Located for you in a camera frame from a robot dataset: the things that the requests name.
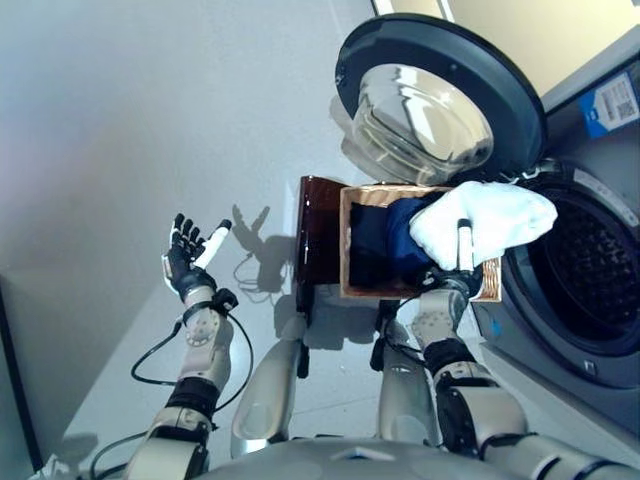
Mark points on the blue garment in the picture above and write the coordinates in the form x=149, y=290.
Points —
x=400, y=235

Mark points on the dark grey washing machine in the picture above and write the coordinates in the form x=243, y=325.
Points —
x=590, y=280

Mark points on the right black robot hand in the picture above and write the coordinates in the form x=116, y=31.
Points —
x=465, y=245

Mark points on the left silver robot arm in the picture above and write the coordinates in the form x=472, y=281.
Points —
x=205, y=345

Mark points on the round glass washer door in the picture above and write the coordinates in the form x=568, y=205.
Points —
x=425, y=55

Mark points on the black garment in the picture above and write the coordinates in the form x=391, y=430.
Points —
x=367, y=245

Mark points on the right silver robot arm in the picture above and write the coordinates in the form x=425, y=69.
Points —
x=440, y=320

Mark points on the white garment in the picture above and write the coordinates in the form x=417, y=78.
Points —
x=495, y=220

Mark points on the brown wicker laundry basket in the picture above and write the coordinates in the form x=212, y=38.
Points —
x=492, y=285

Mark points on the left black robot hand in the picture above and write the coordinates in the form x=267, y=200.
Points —
x=185, y=265

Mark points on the grey robot torso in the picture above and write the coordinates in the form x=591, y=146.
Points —
x=350, y=462

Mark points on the dark flat panel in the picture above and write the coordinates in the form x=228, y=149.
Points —
x=15, y=380

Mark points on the white cabinet side panel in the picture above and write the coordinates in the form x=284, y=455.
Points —
x=565, y=92

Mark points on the blue energy label sticker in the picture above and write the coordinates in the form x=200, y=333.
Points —
x=610, y=105

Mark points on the dark brown wooden stool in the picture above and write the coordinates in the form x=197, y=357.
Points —
x=320, y=235

